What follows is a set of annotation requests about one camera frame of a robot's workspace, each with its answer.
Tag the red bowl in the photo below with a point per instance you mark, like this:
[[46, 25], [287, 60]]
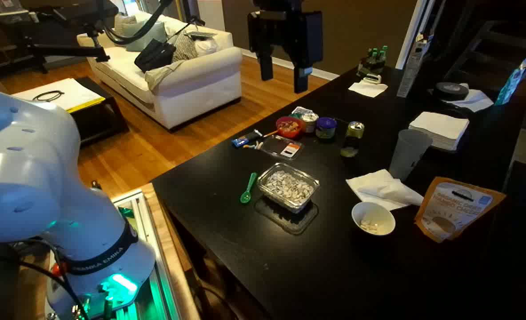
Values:
[[289, 126]]

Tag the black bag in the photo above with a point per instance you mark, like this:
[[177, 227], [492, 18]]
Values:
[[156, 53]]

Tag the blue lidded container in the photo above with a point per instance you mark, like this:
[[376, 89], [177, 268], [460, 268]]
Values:
[[326, 126]]

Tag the transparent lid with label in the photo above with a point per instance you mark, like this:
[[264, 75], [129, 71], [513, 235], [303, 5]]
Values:
[[282, 146]]

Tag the dark wooden staircase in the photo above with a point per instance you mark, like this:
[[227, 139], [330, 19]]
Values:
[[488, 46]]

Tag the clear plastic cup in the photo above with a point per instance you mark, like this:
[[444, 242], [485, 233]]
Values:
[[410, 153]]

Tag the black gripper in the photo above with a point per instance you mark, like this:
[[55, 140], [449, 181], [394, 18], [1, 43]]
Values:
[[287, 32]]

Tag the dark coffee table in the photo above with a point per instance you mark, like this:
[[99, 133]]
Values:
[[101, 121]]

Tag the white paper sheet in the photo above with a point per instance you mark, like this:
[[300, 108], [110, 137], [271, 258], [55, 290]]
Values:
[[478, 99]]

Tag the white tall container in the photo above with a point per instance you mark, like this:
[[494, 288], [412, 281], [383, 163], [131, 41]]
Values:
[[414, 64]]

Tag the small glass spice jar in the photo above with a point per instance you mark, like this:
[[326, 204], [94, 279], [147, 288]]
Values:
[[355, 131]]

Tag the orange stick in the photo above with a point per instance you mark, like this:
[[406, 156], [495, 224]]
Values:
[[268, 131]]

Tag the black camera stand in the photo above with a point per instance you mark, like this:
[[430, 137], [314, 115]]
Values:
[[44, 28]]

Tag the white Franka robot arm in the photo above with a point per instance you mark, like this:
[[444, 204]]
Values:
[[33, 178]]

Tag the black round dish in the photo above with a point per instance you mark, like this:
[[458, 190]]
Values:
[[453, 89]]

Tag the transparent bowl with seeds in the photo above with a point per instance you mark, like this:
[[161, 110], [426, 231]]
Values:
[[289, 187]]

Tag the small white bowl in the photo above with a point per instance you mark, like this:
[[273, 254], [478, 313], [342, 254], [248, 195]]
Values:
[[374, 219]]

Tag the gummy worm candy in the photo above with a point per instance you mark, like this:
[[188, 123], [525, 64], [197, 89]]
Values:
[[259, 144], [250, 144]]

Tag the white book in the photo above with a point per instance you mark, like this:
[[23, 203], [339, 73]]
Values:
[[69, 92]]

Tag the white sofa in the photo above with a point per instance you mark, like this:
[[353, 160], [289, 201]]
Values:
[[193, 89]]

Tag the round clear jar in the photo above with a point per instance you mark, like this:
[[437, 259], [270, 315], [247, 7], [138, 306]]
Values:
[[309, 117]]

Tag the blue candy packet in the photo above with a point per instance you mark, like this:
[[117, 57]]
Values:
[[239, 140]]

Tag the crumpled white napkin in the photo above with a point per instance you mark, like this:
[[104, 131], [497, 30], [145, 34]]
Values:
[[382, 188]]

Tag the robot mounting stand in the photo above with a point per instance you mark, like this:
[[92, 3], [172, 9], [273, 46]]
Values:
[[158, 231]]

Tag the grey sofa pillow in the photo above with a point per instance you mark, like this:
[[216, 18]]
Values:
[[135, 32]]

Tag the green plastic spoon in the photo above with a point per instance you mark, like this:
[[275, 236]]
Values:
[[250, 188]]

